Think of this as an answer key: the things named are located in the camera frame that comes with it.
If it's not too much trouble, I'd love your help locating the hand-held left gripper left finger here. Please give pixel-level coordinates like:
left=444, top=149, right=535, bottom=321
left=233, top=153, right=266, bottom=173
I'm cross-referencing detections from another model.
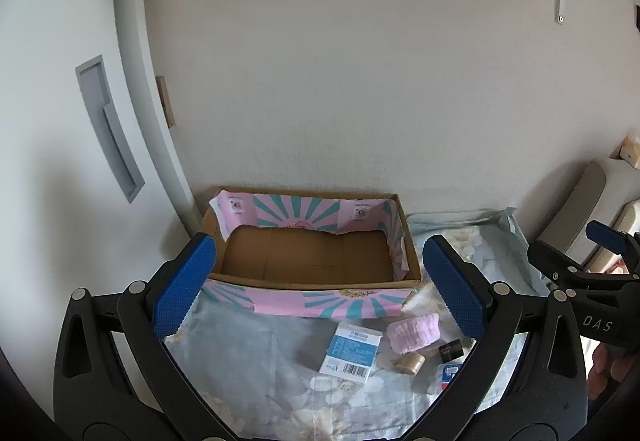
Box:
left=52, top=232, right=241, bottom=441

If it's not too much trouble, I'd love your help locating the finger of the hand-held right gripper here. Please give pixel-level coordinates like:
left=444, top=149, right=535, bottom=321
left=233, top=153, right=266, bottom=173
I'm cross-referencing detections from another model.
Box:
left=586, top=220, right=640, bottom=258
left=527, top=240, right=640, bottom=283

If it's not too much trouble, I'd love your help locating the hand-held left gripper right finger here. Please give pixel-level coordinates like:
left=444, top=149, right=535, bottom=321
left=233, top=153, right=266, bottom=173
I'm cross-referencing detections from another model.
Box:
left=400, top=235, right=588, bottom=441

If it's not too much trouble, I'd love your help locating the red and blue floss box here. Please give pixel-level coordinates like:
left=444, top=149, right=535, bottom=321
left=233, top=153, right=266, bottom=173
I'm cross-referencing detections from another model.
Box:
left=439, top=361, right=462, bottom=391

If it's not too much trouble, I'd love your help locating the white and blue carton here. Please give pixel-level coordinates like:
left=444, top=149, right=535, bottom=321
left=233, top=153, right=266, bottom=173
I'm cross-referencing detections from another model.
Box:
left=320, top=323, right=383, bottom=384

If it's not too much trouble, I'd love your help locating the cardboard box with pink lining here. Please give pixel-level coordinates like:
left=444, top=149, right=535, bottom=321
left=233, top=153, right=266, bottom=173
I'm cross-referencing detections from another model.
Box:
left=200, top=186, right=423, bottom=319

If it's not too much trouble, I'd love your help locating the person's right hand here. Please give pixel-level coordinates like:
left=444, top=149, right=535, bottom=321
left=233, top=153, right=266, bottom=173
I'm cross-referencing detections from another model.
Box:
left=586, top=342, right=635, bottom=403

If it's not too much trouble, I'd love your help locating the pink fluffy headband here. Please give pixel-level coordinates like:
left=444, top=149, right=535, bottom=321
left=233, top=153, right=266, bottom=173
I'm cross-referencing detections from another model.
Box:
left=386, top=312, right=443, bottom=356

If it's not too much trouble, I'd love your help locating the small black box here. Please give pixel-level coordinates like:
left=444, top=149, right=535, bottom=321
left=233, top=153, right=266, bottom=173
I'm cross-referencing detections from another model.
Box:
left=438, top=340, right=466, bottom=363

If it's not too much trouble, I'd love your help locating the beige tape roll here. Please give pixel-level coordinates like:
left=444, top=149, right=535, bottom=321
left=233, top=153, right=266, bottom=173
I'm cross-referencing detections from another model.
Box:
left=397, top=352, right=426, bottom=376

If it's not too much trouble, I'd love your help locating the light wooden object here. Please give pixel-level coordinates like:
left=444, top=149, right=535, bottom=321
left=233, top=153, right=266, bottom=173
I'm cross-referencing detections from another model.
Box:
left=619, top=133, right=640, bottom=170

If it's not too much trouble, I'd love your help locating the floral bed sheet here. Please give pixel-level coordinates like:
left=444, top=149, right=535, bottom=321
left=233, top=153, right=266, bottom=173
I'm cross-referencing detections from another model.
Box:
left=162, top=208, right=551, bottom=439

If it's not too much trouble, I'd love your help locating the white sliding door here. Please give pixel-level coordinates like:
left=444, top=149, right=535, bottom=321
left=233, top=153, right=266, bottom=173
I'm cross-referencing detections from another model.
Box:
left=0, top=0, right=198, bottom=242

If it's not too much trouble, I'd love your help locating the grey recessed door handle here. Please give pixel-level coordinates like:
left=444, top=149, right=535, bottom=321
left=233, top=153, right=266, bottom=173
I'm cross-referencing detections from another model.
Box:
left=75, top=54, right=146, bottom=204

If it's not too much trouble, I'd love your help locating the small wooden wall block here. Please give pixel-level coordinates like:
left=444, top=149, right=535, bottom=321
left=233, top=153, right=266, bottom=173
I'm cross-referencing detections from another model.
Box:
left=155, top=75, right=178, bottom=129

